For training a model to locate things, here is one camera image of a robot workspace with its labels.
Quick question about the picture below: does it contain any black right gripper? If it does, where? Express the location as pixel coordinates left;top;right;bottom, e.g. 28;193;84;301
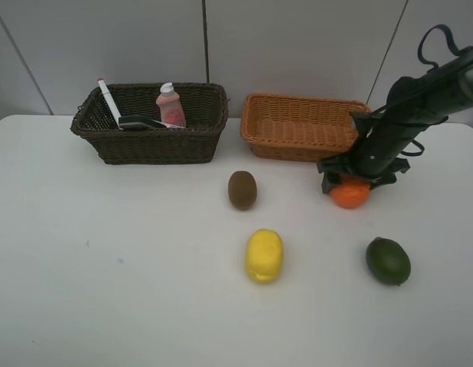
317;132;410;195

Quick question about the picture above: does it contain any orange fruit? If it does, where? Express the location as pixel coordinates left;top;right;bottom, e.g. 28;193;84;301
329;175;370;209

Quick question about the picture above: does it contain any yellow lemon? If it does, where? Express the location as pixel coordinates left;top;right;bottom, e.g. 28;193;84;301
244;229;284;284

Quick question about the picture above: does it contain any brown kiwi fruit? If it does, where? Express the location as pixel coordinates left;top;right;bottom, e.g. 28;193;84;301
228;171;258;210

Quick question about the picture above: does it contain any pink bottle white cap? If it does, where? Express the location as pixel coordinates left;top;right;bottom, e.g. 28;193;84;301
156;83;187;127

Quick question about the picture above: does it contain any black whiteboard eraser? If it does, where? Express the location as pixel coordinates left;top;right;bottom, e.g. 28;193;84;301
118;115;167;131

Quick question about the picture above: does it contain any white marker red cap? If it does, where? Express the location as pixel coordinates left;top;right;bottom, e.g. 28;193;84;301
97;78;121;129

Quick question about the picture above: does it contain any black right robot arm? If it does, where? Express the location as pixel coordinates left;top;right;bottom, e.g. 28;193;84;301
317;47;473;194

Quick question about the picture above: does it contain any green avocado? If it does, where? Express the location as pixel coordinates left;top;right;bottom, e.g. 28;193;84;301
365;237;411;286

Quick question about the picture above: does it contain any orange wicker basket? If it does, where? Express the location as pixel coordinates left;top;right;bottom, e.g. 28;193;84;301
240;93;370;162

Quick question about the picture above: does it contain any dark brown wicker basket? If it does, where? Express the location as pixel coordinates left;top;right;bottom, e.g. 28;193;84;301
70;83;228;165

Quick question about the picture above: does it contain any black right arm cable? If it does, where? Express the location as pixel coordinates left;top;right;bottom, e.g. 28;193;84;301
368;24;465;158

